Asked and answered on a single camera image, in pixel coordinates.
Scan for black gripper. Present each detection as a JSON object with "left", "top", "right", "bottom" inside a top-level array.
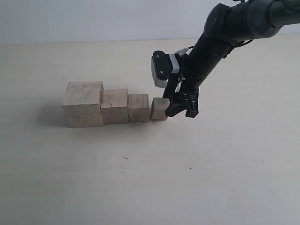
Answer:
[{"left": 163, "top": 35, "right": 232, "bottom": 118}]

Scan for smallest wooden cube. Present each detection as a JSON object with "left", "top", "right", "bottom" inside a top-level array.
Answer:
[{"left": 151, "top": 97, "right": 170, "bottom": 120}]

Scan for third largest wooden cube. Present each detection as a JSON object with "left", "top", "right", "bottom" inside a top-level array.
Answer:
[{"left": 128, "top": 94, "right": 150, "bottom": 122}]

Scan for second largest wooden cube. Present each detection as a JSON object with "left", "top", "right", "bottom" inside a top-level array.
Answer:
[{"left": 101, "top": 89, "right": 129, "bottom": 125}]

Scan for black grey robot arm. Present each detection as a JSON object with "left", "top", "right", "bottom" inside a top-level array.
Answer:
[{"left": 163, "top": 0, "right": 300, "bottom": 118}]

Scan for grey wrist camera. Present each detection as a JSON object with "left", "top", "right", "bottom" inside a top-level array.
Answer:
[{"left": 151, "top": 50, "right": 180, "bottom": 88}]

